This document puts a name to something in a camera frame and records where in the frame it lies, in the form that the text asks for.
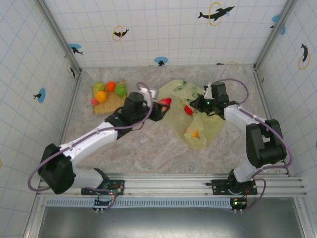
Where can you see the grey metal panel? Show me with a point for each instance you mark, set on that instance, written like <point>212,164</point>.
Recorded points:
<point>173,223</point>

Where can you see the orange pear-shaped fruit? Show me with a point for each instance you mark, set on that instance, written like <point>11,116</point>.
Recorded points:
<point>102,96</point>

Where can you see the aluminium mounting rail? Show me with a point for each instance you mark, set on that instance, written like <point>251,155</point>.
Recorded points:
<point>168,184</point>

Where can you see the yellow avocado print plastic bag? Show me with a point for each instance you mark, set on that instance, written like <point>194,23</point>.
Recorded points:
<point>173,116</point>

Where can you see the small pink fruit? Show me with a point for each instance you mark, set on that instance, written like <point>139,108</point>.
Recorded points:
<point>93,101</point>

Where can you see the red strawberry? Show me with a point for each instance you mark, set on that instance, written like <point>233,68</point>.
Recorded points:
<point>165,101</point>

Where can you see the aluminium frame post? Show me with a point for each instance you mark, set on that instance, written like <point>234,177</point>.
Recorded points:
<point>275,32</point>
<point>60,37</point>

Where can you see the green apple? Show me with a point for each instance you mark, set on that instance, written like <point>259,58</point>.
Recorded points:
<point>121,90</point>

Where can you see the woven straw mat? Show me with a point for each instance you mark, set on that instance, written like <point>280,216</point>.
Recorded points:
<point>109,105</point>

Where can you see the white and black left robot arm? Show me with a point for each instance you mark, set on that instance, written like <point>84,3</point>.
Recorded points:
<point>86,141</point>

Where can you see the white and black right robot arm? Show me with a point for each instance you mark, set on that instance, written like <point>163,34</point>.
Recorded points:
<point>235,114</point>

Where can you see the aluminium table side rail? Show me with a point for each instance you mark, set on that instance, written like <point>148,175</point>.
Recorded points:
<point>70,111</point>
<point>268,106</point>

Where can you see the red apple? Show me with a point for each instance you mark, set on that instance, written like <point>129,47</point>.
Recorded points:
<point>188,109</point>

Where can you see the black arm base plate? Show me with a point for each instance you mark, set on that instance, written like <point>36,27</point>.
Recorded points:
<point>120,183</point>
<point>219,184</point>

